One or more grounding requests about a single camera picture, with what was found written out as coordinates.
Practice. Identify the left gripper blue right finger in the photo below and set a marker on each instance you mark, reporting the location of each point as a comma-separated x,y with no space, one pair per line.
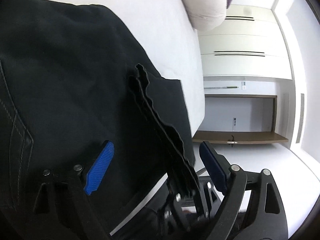
265,215

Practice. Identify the white wardrobe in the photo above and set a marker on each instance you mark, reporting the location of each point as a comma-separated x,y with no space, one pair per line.
249,43

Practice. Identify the bed with white sheet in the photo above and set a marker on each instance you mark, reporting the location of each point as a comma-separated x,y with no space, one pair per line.
163,30

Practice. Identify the rolled white duvet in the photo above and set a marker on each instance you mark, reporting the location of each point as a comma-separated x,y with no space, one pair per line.
205,15

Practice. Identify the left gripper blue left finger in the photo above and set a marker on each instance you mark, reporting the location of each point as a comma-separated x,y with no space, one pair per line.
63,209

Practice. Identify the black denim pants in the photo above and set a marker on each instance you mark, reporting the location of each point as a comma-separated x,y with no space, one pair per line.
72,78

